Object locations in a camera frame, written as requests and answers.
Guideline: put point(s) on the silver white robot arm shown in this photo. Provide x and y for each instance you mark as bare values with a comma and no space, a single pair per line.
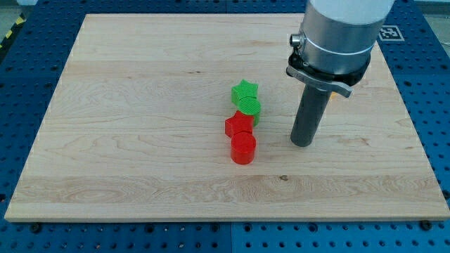
333,47

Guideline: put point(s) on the red star block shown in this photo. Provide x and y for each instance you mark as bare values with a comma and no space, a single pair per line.
239,122

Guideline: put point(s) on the red cylinder block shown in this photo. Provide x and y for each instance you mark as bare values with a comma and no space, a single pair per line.
243,146

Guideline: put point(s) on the green cylinder block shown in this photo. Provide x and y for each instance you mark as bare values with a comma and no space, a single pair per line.
250,106

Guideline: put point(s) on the green star block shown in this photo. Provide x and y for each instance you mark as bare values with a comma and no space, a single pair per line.
243,90

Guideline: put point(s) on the light wooden board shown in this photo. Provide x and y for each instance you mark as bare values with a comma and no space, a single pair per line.
134,132

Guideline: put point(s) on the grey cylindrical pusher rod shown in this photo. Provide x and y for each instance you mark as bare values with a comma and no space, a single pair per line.
309,114

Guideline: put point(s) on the black white fiducial marker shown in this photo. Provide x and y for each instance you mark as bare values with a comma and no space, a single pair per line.
390,33

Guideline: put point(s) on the black yellow hazard tape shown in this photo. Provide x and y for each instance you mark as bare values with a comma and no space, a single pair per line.
12,33

